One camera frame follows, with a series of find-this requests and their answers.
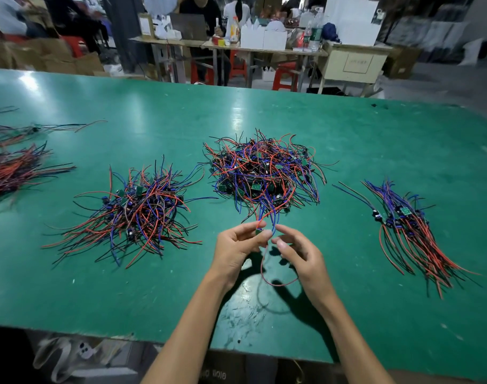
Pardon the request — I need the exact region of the row of white containers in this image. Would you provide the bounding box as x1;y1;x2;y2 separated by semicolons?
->
240;21;288;51

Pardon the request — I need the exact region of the person's right forearm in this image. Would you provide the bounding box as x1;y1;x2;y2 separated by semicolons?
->
316;300;397;384

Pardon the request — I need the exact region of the single thin dark wire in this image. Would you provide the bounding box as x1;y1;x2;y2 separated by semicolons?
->
19;119;107;139

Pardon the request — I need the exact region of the red plastic stool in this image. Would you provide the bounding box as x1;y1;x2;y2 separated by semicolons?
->
230;50;249;81
272;61;301;93
59;36;88;58

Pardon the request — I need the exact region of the stack of white boxes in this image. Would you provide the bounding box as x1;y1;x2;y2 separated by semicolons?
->
324;0;382;46

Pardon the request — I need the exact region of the person's right hand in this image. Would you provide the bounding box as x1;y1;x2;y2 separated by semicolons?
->
274;225;339;315

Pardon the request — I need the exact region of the row of cardboard boxes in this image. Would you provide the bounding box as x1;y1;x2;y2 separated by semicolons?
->
0;38;105;77

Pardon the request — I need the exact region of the cream cabinet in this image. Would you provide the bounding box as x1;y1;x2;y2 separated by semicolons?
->
318;44;393;96

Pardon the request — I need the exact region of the person's left hand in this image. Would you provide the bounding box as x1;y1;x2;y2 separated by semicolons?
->
205;220;274;293

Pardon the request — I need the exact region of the brown cardboard box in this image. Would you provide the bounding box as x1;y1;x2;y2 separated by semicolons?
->
388;45;423;79

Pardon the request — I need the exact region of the dark pillar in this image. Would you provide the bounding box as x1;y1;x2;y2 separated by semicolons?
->
99;0;152;74

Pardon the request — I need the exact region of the dark blue bag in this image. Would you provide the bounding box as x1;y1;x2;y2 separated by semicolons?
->
320;22;341;42

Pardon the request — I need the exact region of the small bunch of set-aside wires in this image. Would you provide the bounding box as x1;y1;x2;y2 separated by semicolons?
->
364;180;480;300

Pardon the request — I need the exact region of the grey laptop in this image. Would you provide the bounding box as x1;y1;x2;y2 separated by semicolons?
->
170;13;209;41

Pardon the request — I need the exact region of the person's left forearm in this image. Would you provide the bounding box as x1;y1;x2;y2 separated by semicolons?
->
142;279;240;384

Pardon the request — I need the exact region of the long wooden work table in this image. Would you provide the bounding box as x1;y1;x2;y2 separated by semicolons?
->
131;36;395;94

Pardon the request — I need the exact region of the pile of wires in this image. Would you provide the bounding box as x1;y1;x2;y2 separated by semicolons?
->
203;130;328;222

